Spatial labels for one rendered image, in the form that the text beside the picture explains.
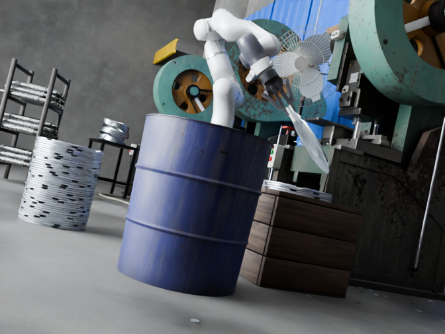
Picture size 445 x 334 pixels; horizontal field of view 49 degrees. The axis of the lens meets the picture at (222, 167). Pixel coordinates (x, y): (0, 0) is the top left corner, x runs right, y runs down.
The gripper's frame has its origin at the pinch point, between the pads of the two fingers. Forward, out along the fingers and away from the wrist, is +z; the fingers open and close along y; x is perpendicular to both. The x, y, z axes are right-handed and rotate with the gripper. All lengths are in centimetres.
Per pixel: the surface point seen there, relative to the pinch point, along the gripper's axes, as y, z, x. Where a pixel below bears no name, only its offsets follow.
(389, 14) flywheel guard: 61, -15, 11
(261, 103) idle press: 19, -29, 187
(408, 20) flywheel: 74, -10, 24
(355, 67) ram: 55, -6, 64
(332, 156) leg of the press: 10.9, 25.8, 28.3
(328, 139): 19, 19, 55
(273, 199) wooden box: -26.9, 24.1, -25.7
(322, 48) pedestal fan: 68, -34, 137
